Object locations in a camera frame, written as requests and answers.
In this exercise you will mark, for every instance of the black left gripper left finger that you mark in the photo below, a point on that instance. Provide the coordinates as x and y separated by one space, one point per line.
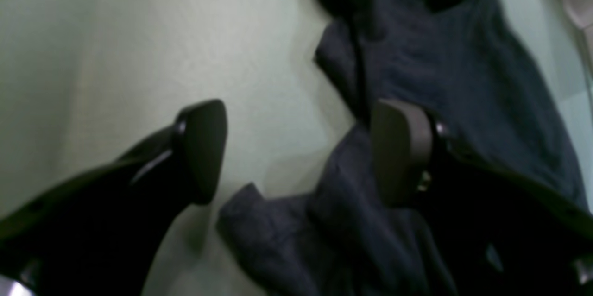
97 234

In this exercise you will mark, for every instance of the green table cloth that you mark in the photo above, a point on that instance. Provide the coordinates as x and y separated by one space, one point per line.
83 81

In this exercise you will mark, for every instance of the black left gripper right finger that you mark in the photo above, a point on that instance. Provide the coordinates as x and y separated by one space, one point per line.
500 233

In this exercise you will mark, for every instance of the black t-shirt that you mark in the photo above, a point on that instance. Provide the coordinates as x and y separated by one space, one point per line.
456 59

